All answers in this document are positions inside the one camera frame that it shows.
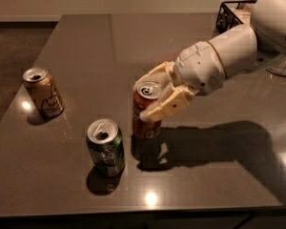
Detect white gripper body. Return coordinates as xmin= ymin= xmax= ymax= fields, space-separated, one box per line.
xmin=174 ymin=42 xmax=226 ymax=95

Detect packets in wire basket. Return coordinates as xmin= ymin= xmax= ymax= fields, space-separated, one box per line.
xmin=230 ymin=3 xmax=254 ymax=26

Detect orange La Croix can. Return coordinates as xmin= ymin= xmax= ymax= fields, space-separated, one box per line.
xmin=23 ymin=67 xmax=64 ymax=118

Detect red coke can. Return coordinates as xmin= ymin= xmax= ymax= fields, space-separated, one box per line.
xmin=132 ymin=80 xmax=163 ymax=140

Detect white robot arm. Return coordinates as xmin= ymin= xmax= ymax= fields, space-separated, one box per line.
xmin=137 ymin=0 xmax=286 ymax=122

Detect black wire basket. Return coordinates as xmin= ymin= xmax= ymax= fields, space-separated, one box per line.
xmin=215 ymin=0 xmax=255 ymax=33

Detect green soda can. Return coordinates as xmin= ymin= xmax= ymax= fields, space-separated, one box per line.
xmin=86 ymin=119 xmax=125 ymax=177

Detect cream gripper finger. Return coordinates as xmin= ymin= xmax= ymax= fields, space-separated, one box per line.
xmin=139 ymin=85 xmax=194 ymax=122
xmin=133 ymin=61 xmax=174 ymax=90

